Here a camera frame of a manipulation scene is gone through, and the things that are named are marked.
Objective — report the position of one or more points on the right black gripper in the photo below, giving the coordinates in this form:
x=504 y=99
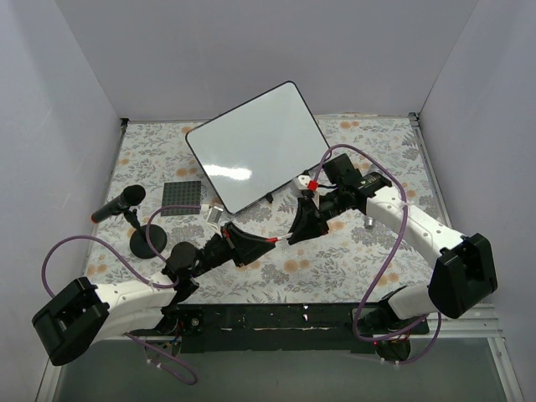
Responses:
x=316 y=213

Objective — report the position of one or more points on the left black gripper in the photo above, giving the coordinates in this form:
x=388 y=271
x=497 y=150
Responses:
x=230 y=244

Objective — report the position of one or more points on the white marker pen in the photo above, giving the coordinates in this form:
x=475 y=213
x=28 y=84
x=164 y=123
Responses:
x=283 y=237

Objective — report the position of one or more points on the white board with black frame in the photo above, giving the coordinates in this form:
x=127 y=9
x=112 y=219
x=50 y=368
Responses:
x=252 y=150

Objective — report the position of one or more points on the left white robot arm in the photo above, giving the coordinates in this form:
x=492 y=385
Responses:
x=84 y=313

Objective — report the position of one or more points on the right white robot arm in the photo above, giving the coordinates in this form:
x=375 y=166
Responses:
x=463 y=266

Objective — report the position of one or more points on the floral patterned table mat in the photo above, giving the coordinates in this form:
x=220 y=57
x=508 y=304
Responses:
x=337 y=267

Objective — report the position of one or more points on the silver microphone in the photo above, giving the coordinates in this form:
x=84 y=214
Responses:
x=369 y=222

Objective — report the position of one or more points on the dark grey studded baseplate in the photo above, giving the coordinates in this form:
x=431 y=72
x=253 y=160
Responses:
x=181 y=198

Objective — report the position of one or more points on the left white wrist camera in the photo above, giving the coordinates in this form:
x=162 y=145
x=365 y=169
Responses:
x=213 y=214

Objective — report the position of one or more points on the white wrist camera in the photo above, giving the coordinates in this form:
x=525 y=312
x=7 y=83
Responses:
x=300 y=187
x=213 y=214

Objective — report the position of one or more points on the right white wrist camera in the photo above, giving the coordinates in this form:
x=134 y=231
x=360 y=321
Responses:
x=300 y=187

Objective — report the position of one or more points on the black front mounting rail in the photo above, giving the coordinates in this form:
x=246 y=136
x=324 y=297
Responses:
x=263 y=327

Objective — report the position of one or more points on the black microphone with red ring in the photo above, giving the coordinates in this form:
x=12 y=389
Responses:
x=129 y=197

